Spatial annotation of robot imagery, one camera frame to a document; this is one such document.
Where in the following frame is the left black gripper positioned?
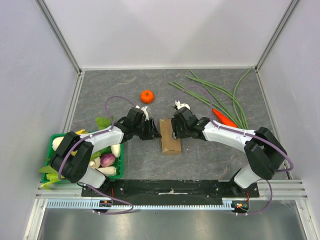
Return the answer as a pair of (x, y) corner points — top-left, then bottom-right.
(133, 117), (161, 141)

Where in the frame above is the brown cardboard express box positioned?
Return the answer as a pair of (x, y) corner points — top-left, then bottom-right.
(159, 119), (182, 156)

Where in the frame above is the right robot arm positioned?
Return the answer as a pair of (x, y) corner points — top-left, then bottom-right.
(171, 107), (288, 197)

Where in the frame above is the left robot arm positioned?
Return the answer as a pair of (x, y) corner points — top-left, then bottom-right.
(49, 106), (161, 197)

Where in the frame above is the small orange pumpkin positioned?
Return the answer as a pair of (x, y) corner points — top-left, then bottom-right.
(140, 89), (155, 104)

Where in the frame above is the white eggplant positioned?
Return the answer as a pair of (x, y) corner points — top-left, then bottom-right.
(110, 144), (121, 158)

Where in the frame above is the orange carrot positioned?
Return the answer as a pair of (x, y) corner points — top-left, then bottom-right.
(212, 108), (238, 128)

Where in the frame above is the bunch of long green beans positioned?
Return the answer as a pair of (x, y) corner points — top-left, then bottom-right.
(166, 67), (253, 129)

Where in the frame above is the green plastic basket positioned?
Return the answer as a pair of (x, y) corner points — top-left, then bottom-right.
(39, 133), (125, 183)

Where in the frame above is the purple onion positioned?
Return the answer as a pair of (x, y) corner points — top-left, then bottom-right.
(100, 153), (116, 168)

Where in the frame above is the white mushroom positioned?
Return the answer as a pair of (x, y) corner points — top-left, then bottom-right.
(88, 157), (101, 169)

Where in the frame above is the white corn cob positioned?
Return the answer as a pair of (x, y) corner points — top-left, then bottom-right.
(52, 136), (64, 151)

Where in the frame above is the green celery stalk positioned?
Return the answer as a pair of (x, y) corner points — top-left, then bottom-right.
(40, 173), (61, 190)

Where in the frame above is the green leafy vegetable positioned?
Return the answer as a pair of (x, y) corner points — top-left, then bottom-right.
(37, 115), (115, 174)

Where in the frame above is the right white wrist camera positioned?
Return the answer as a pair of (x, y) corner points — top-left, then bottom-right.
(173, 100), (191, 110)

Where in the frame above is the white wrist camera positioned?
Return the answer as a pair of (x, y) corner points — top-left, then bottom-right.
(173, 100), (191, 110)
(135, 105), (150, 121)

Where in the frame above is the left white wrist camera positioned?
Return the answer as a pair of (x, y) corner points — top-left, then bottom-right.
(135, 105), (150, 121)

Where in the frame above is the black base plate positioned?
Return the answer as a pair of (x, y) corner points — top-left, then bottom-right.
(97, 179), (260, 199)

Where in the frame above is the grey slotted cable duct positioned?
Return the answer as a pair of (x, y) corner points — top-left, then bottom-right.
(46, 198), (235, 211)

